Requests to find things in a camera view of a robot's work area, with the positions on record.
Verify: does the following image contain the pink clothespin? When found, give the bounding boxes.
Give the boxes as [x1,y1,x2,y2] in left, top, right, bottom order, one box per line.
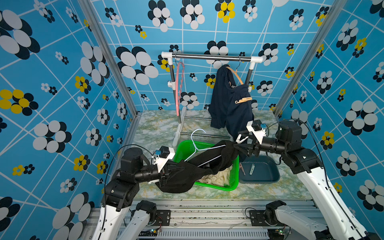
[239,163,246,176]

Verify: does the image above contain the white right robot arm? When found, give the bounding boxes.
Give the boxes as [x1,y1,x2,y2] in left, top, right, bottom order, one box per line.
[235,120,370,240]

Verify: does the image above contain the pink plastic hanger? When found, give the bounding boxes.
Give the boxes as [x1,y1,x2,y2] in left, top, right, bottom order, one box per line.
[175,62,185,111]

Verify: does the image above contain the wooden hanger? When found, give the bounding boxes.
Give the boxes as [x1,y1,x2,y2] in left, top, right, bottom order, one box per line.
[226,66,244,85]

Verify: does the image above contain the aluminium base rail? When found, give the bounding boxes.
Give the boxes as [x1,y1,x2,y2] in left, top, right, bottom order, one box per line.
[83,199,337,240]

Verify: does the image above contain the dark teal plastic bin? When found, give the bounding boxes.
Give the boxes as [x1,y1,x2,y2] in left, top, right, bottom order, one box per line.
[239,155,280,184]

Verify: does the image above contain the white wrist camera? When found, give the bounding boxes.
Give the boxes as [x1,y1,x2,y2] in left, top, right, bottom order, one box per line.
[247,120,267,144]
[154,146,175,173]

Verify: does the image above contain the mint green clothespin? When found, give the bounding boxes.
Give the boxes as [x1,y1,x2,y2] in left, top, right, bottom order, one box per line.
[250,164,255,175]

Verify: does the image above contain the navy blue shorts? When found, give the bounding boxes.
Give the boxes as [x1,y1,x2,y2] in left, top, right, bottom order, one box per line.
[209,65,254,140]

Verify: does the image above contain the black shorts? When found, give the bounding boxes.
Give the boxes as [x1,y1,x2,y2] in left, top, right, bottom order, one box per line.
[155,139,241,194]

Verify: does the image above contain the green plastic basket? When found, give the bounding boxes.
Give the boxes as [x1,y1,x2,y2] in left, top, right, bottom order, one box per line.
[173,140,240,192]

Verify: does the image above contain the beige shorts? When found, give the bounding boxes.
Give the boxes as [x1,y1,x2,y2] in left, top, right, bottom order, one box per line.
[199,167,232,187]

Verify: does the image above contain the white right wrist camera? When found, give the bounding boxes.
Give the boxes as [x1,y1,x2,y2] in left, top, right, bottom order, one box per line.
[247,120,267,144]

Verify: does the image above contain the wooden clothespin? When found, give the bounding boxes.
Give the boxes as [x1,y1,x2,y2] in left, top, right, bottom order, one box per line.
[235,97,252,104]

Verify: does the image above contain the white metal clothes rack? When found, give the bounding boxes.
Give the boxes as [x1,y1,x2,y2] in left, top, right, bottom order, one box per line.
[161,52,263,147]

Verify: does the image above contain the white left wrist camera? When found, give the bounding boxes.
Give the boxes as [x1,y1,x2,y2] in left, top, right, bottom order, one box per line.
[154,146,175,173]

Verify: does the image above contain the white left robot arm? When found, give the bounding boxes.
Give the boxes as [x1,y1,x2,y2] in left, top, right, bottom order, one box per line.
[92,144,181,240]

